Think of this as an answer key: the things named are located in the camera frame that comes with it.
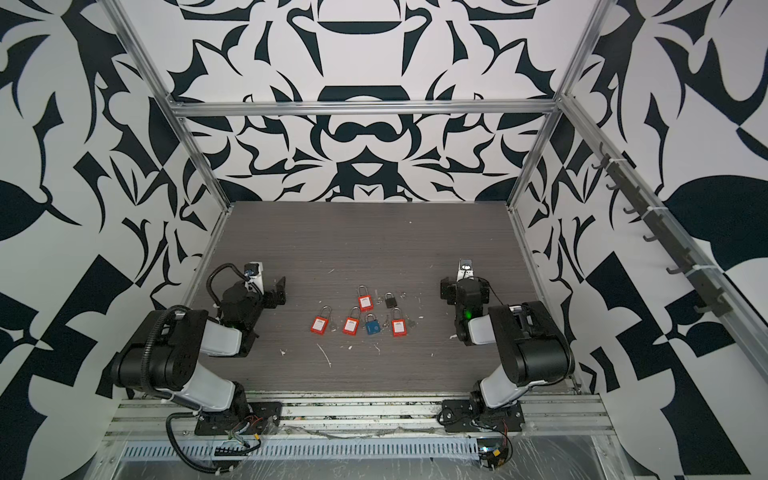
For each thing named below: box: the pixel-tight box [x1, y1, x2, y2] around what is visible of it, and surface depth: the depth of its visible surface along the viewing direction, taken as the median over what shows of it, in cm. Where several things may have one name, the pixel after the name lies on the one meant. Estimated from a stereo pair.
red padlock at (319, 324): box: [310, 305, 332, 336], surface depth 91 cm
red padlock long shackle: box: [342, 305, 361, 337], surface depth 90 cm
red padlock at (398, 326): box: [391, 307, 407, 337], surface depth 89 cm
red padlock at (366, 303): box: [358, 284, 374, 312], surface depth 95 cm
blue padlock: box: [365, 312, 381, 335], surface depth 91 cm
